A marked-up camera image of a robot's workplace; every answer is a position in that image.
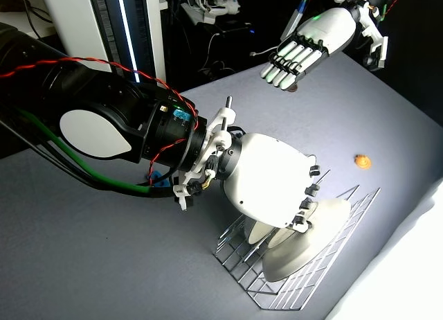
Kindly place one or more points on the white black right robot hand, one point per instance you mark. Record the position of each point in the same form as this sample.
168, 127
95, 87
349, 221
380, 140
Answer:
270, 178

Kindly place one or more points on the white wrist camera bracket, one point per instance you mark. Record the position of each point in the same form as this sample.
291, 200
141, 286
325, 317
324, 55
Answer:
225, 119
375, 39

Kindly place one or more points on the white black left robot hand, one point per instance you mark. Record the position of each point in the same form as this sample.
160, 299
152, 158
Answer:
322, 29

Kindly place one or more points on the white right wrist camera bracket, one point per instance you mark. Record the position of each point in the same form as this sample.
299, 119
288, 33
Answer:
225, 119

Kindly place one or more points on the blue block with two holes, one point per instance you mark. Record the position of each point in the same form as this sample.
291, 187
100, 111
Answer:
157, 178

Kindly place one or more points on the spare white robot hand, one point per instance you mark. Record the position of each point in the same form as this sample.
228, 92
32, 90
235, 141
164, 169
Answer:
214, 5

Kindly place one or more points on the brown round disc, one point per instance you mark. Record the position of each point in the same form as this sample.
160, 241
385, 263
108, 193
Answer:
294, 89

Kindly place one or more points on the orange swirl cookie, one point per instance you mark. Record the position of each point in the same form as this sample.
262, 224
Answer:
362, 162

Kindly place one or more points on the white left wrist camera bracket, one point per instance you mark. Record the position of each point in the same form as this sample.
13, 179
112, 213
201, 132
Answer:
375, 39

